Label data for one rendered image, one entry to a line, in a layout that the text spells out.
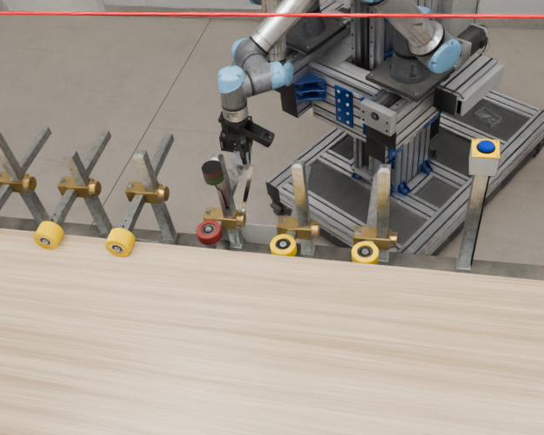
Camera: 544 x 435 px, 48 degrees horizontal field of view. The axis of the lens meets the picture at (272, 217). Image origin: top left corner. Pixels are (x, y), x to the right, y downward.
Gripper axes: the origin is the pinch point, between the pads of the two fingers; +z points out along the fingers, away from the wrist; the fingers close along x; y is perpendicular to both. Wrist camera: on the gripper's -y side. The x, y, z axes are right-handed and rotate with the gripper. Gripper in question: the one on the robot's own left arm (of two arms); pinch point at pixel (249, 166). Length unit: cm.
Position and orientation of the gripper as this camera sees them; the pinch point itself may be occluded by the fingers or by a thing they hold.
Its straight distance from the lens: 195.9
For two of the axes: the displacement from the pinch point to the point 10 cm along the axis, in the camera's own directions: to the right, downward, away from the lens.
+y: -9.7, -1.2, 1.9
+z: 0.7, 6.7, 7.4
